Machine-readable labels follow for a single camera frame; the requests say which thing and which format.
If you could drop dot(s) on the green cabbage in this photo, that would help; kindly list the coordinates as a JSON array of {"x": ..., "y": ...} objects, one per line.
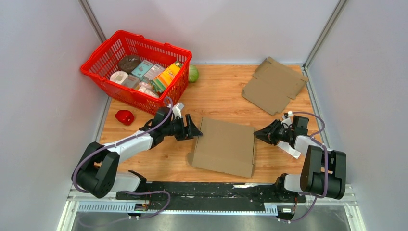
[{"x": 193, "y": 75}]

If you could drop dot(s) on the pink white packet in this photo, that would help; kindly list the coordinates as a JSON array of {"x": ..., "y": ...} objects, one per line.
[{"x": 147, "y": 89}]

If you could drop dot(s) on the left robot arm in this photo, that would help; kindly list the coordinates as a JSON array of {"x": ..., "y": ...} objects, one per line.
[{"x": 97, "y": 171}]

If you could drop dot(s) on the red bell pepper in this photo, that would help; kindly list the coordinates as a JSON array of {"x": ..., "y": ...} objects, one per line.
[{"x": 125, "y": 117}]

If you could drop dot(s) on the green carton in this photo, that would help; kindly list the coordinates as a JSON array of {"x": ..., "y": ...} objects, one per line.
[{"x": 158, "y": 86}]

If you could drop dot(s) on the aluminium frame post right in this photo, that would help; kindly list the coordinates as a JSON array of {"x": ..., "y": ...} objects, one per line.
[{"x": 325, "y": 32}]

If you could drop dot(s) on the small flat cardboard sheet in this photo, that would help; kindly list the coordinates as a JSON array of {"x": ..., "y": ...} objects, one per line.
[{"x": 273, "y": 85}]

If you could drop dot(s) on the grey small box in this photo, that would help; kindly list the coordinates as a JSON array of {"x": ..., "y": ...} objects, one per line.
[{"x": 152, "y": 73}]

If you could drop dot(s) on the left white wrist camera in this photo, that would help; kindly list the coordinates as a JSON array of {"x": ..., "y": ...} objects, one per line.
[{"x": 177, "y": 110}]

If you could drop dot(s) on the grey pink box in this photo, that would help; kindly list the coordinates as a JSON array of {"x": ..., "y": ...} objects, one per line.
[{"x": 130, "y": 81}]

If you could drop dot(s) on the red plastic shopping basket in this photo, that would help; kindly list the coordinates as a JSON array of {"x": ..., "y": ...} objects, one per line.
[{"x": 104, "y": 61}]

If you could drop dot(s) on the teal small box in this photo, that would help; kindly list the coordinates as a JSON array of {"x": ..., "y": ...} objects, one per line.
[{"x": 142, "y": 69}]

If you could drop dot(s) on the aluminium frame post left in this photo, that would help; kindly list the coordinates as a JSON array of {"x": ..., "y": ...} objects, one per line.
[{"x": 86, "y": 6}]

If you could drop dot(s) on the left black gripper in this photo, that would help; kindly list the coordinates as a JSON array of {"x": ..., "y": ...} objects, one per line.
[{"x": 191, "y": 130}]

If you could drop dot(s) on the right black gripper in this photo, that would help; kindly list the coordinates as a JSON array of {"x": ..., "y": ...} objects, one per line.
[{"x": 268, "y": 133}]

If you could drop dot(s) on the large brown cardboard box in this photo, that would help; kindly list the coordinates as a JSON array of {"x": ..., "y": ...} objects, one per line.
[{"x": 224, "y": 147}]

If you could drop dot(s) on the white round roll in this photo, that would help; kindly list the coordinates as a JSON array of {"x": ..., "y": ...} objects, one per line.
[{"x": 119, "y": 77}]

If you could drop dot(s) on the aluminium frame post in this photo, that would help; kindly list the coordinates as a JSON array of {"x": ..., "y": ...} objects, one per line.
[
  {"x": 86, "y": 6},
  {"x": 325, "y": 32}
]

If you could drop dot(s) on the clear plastic packet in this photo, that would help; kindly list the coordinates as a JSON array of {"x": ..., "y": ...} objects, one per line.
[{"x": 288, "y": 149}]

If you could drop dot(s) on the yellow orange juice carton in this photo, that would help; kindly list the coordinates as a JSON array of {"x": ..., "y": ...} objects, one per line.
[{"x": 169, "y": 74}]

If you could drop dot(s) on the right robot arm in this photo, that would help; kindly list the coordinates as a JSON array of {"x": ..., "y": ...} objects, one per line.
[{"x": 324, "y": 170}]

